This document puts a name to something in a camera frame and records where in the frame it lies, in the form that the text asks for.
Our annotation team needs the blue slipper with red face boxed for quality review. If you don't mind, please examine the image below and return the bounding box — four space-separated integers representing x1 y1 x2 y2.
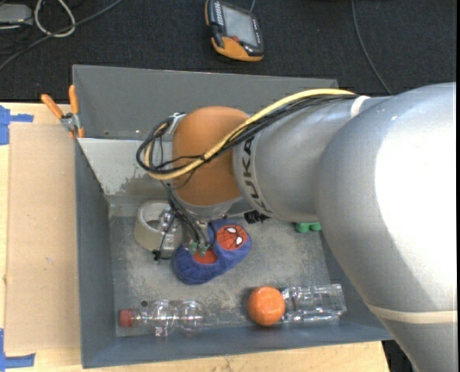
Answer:
171 219 253 286

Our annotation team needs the green toy brick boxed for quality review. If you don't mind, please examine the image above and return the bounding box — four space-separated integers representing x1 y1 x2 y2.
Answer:
294 221 323 234

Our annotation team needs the brown cardboard board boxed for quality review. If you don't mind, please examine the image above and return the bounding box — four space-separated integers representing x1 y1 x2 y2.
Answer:
3 123 81 358

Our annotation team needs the orange ball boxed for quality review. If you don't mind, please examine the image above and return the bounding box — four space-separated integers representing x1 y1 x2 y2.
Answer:
246 285 286 328

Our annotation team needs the grey metal bin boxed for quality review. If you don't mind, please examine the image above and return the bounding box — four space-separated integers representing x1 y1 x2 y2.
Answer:
71 64 394 369

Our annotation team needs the beige tape roll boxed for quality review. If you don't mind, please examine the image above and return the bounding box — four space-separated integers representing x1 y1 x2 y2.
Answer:
133 200 176 253

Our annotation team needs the clear plastic bottle red cap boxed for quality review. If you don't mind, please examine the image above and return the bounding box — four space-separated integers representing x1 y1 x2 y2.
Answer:
117 299 206 338

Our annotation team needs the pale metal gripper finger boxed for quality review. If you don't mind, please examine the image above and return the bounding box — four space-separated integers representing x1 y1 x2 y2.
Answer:
159 232 177 261

